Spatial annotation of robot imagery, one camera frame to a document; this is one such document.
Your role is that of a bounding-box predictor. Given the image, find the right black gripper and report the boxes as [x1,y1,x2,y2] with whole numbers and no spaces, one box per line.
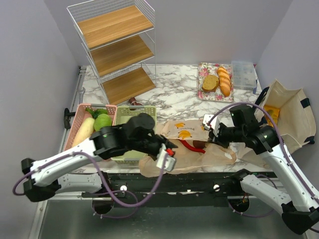
[207,121,245,148]

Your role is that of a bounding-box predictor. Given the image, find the orange plastic grocery bag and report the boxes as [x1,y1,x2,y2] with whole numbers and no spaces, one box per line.
[138,119,237,178]

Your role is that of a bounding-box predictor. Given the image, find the red chili pepper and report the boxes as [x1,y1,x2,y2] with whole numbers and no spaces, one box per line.
[180,140,205,153]

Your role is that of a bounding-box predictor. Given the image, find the green vegetable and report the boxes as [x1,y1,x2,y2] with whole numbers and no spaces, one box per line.
[93,114,113,131]

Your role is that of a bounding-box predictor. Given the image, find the orange baguette bread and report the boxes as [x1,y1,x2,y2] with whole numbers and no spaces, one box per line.
[217,67,231,97]

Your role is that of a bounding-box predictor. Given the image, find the white daikon radish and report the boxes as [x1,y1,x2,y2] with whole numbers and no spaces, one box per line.
[72,108,108,147]

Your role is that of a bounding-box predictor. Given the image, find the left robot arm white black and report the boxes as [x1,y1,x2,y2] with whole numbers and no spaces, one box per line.
[19,113,177,206]

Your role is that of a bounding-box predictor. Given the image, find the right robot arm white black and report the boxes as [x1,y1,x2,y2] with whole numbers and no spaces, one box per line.
[202,102,319,235]

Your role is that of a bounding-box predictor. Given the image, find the dark brown round vegetable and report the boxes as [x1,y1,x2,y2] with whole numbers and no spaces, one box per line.
[193,140,206,149]

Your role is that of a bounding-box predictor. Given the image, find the green plastic basket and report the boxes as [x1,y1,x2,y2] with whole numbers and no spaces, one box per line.
[112,106,157,166]

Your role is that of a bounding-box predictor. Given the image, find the brown small bottle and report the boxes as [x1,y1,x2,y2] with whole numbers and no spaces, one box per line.
[129,97,142,106]

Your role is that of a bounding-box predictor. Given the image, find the yellow snack package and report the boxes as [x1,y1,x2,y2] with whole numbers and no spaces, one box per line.
[264,105,280,126]

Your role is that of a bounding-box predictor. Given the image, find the brown bread slices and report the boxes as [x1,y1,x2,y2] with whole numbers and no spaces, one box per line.
[202,75,219,92]

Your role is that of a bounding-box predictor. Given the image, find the floral pattern tray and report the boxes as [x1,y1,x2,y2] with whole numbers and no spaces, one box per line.
[197,62,234,103]

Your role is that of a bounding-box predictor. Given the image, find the clear plastic compartment box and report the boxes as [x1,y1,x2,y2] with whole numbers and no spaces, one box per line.
[231,61,257,91]

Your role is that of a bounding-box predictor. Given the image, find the pink plastic basket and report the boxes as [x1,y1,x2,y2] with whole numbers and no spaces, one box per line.
[63,104,118,151]

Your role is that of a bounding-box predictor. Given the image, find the beige canvas tote bag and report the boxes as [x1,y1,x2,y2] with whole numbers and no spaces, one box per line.
[255,80,316,153]

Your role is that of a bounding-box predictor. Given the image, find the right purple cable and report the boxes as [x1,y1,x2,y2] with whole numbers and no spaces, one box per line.
[205,102,319,218]

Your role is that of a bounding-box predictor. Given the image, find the black metal base rail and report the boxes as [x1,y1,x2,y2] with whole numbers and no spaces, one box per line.
[79,170,277,209]

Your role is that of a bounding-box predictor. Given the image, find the black clamp handle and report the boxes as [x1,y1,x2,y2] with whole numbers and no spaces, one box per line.
[63,108,76,129]

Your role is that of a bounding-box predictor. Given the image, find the white wire wooden shelf rack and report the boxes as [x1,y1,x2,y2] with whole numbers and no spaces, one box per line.
[67,0,156,105]

